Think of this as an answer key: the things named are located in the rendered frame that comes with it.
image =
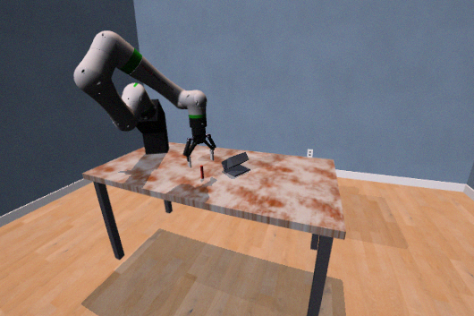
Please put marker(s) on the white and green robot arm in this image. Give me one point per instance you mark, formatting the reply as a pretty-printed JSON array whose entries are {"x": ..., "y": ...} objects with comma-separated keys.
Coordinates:
[{"x": 94, "y": 76}]

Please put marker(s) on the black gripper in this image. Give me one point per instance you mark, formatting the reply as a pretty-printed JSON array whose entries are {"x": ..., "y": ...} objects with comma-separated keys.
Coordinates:
[{"x": 198, "y": 138}]

